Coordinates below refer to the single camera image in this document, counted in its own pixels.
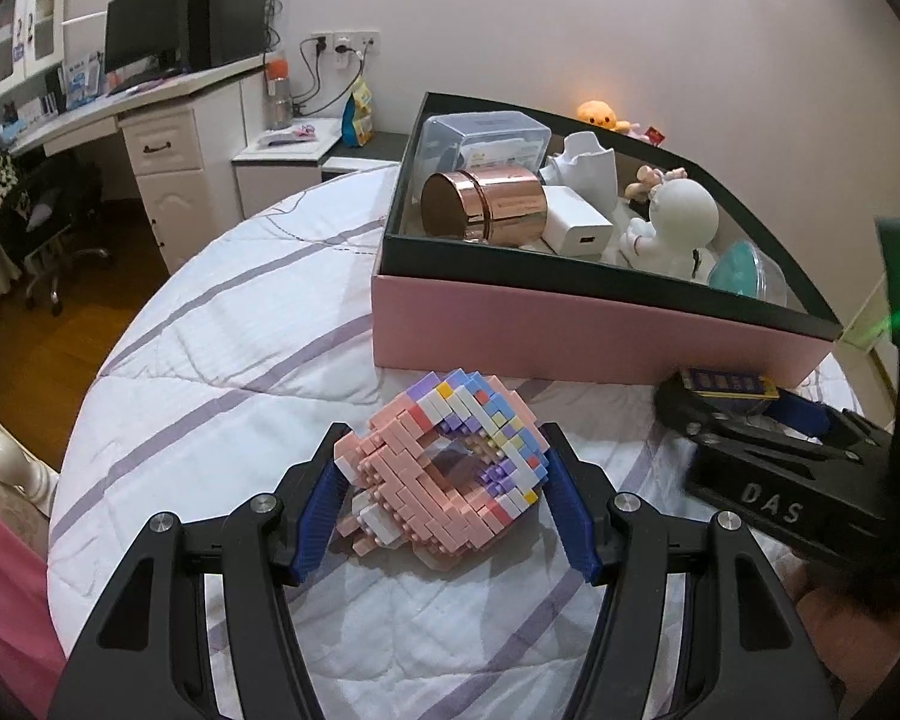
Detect black computer monitor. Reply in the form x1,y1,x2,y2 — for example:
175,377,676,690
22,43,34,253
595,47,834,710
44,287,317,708
104,0,189,77

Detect water bottle orange cap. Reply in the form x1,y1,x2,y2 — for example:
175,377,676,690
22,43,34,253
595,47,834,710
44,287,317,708
265,52,294,131

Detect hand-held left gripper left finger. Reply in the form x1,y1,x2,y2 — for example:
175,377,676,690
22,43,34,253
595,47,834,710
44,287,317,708
45,422,353,720

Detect white charger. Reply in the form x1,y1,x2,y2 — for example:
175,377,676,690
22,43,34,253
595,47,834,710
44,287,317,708
543,185,615,260

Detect white desk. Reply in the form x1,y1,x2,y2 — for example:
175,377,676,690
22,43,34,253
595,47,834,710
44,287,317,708
6,52,272,160

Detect pink storage box black rim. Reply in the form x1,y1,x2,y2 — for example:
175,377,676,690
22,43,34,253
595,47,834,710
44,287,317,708
371,91,845,392

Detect orange plush toy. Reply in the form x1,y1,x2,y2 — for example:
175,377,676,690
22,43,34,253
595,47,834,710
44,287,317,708
575,99,632,133

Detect black computer tower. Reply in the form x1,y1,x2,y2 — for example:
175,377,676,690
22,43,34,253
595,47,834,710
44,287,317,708
187,0,270,71

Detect person's right hand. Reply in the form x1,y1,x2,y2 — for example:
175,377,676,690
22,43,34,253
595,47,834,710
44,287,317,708
787,561,884,692

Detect white wall cabinet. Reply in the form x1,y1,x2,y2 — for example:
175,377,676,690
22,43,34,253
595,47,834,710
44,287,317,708
0,0,69,103

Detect white drawer cabinet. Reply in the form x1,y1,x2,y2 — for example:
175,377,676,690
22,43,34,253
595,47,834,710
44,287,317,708
119,86,242,272

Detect black office chair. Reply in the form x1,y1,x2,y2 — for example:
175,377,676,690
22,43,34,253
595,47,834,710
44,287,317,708
0,153,115,317

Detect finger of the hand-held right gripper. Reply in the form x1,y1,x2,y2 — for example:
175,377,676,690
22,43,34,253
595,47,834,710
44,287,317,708
656,375,730,452
763,388,895,460

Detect blue yellow snack bag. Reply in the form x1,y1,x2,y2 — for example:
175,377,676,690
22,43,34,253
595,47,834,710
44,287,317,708
342,78,378,148

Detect pink cloth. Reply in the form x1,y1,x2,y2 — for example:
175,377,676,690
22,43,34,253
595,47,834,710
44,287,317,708
0,486,70,720

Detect white ceramic holder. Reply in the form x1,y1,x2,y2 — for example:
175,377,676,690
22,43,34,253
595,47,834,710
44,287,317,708
545,130,618,215

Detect white round-headed figurine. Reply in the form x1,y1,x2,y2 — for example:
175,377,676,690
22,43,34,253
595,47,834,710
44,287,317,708
618,178,722,283

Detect teal item in clear case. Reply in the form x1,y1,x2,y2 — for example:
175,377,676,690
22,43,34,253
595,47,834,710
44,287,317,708
708,239,789,308

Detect pink block donut model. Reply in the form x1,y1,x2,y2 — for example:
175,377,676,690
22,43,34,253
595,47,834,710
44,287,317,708
331,367,551,570

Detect clear plastic box green label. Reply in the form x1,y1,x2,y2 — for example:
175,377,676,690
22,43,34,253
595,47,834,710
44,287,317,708
418,112,553,190

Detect small baby doll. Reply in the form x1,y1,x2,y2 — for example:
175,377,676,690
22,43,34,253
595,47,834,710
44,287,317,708
624,163,692,204

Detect white wall power outlet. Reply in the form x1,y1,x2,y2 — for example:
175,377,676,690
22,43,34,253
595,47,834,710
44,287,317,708
310,29,382,58

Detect black power cables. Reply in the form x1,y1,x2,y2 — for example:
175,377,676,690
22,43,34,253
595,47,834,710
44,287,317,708
291,41,367,115

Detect white nightstand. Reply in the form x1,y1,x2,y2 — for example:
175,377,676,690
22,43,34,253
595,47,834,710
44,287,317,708
230,120,410,220

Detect rose gold jar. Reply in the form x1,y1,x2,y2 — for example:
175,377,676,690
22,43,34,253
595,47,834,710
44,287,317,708
420,166,549,248

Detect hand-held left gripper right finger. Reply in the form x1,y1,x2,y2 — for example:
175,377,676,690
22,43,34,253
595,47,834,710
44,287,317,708
538,423,846,720

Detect blue card box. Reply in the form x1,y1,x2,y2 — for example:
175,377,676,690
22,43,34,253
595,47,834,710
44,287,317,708
678,367,782,403

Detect white wooden bedpost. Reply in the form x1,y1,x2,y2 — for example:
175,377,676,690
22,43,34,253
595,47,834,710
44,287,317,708
0,396,62,520

